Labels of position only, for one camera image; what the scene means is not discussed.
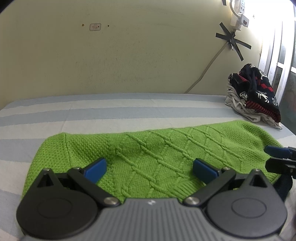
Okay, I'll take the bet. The black tape cross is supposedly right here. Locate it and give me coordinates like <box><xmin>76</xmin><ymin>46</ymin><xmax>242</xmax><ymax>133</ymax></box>
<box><xmin>215</xmin><ymin>22</ymin><xmax>251</xmax><ymax>61</ymax></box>

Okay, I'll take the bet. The grey wall cable conduit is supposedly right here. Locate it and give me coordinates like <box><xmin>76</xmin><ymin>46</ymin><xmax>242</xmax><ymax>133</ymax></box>
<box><xmin>184</xmin><ymin>44</ymin><xmax>226</xmax><ymax>94</ymax></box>

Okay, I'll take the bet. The white garment under pile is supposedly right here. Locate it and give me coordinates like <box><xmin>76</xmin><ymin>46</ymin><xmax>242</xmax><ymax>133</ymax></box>
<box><xmin>225</xmin><ymin>83</ymin><xmax>282</xmax><ymax>130</ymax></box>

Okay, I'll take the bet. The blue white striped bed sheet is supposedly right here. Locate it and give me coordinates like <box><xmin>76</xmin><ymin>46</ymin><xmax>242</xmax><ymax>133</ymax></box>
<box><xmin>1</xmin><ymin>93</ymin><xmax>295</xmax><ymax>240</ymax></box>

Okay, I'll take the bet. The white power strip on wall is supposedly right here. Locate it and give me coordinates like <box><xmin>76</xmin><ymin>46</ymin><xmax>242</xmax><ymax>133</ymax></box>
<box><xmin>229</xmin><ymin>0</ymin><xmax>249</xmax><ymax>31</ymax></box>

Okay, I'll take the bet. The pile of dark patterned clothes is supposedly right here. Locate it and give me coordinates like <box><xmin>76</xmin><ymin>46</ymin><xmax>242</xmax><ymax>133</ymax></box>
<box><xmin>228</xmin><ymin>64</ymin><xmax>281</xmax><ymax>123</ymax></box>

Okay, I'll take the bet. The green navy white knit sweater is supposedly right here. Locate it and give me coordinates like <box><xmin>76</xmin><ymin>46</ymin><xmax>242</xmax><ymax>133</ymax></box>
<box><xmin>23</xmin><ymin>120</ymin><xmax>280</xmax><ymax>201</ymax></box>

